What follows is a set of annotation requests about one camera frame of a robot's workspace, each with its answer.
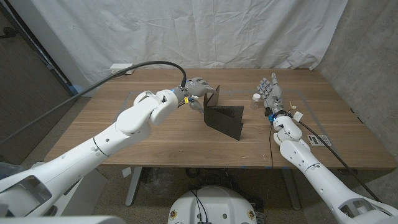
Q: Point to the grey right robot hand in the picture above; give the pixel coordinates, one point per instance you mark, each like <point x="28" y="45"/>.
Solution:
<point x="273" y="95"/>

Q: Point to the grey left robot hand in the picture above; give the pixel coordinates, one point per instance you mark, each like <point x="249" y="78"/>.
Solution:
<point x="196" y="88"/>

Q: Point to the black photo album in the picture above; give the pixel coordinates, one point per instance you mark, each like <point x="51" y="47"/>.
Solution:
<point x="225" y="119"/>

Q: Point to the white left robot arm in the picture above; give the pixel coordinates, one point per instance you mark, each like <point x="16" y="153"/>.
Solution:
<point x="93" y="149"/>

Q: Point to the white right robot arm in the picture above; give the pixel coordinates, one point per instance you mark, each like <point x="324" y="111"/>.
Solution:
<point x="311" y="168"/>

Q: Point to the clear bottle with white cap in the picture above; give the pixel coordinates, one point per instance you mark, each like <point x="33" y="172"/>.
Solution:
<point x="256" y="100"/>

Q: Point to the white paper tag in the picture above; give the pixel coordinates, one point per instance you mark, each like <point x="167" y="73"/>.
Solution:
<point x="298" y="116"/>

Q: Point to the white wrinkled backdrop cloth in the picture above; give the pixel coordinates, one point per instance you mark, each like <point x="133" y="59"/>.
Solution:
<point x="186" y="31"/>

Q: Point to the white power strip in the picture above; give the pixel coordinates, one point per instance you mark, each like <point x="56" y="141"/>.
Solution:
<point x="119" y="68"/>

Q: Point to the white table leg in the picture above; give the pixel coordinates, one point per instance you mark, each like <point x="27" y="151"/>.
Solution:
<point x="133" y="186"/>
<point x="291" y="189"/>

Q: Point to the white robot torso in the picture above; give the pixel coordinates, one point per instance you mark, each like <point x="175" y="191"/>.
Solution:
<point x="213" y="205"/>

